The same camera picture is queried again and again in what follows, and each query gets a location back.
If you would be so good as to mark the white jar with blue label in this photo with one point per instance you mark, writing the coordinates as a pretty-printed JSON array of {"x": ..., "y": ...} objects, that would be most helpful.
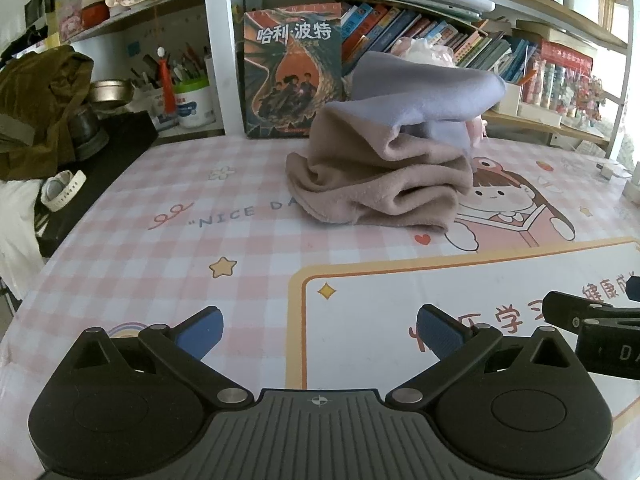
[{"x": 194, "y": 105}]

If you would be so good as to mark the white cloth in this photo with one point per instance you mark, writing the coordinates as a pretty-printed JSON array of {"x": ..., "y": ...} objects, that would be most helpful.
[{"x": 15, "y": 230}]

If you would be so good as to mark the pink checked printed table mat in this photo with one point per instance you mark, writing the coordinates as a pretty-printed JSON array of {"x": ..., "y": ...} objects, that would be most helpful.
[{"x": 150, "y": 260}]

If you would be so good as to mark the red box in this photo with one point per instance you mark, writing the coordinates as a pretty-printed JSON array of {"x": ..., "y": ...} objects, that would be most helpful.
[{"x": 567, "y": 57}]

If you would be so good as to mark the white box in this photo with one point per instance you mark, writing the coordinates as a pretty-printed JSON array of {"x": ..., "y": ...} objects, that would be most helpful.
[{"x": 507, "y": 97}]

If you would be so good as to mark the dark round pot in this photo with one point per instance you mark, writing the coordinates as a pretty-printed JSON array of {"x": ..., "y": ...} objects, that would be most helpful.
[{"x": 87, "y": 130}]

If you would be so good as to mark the row of small colourful trinkets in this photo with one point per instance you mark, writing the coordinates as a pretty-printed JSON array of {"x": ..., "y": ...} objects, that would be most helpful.
[{"x": 565, "y": 92}]

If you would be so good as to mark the dark illustrated book box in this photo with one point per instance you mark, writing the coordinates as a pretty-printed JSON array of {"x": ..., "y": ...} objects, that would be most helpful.
[{"x": 280, "y": 85}]

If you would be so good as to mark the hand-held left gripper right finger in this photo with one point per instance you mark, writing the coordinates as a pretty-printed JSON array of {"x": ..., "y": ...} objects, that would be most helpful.
[{"x": 435, "y": 330}]

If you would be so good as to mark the olive brown jacket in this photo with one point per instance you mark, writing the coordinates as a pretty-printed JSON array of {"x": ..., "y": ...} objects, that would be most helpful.
[{"x": 40, "y": 85}]

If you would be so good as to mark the white framed wooden bookshelf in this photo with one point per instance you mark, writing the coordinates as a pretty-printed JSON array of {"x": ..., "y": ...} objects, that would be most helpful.
[{"x": 215, "y": 35}]

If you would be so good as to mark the purple and tan sweater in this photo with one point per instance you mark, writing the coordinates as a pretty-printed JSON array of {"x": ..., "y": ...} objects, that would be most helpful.
[{"x": 390, "y": 180}]

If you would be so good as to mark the white wristwatch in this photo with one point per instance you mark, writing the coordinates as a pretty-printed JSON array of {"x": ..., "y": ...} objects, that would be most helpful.
[{"x": 65, "y": 185}]

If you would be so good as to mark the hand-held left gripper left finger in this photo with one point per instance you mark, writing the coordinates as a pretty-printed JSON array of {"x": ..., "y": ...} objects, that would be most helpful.
[{"x": 200, "y": 332}]

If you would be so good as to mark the bunch of pens and brushes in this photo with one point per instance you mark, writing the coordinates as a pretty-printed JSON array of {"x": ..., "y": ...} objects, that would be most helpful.
[{"x": 180, "y": 67}]

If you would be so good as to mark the red plant pot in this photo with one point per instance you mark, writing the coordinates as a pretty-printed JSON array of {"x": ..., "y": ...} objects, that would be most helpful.
[{"x": 95, "y": 10}]

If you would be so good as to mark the pink and white plush toy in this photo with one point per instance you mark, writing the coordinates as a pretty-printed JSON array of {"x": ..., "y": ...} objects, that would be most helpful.
[{"x": 435, "y": 52}]

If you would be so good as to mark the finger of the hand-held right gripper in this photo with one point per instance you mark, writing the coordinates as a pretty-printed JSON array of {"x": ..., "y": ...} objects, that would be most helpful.
[{"x": 565, "y": 310}]

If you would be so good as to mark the black cabinet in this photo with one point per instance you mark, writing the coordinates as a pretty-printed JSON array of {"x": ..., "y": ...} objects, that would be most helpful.
[{"x": 115, "y": 145}]

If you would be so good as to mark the row of colourful books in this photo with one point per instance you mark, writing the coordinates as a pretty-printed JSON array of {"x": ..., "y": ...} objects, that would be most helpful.
[{"x": 400, "y": 25}]

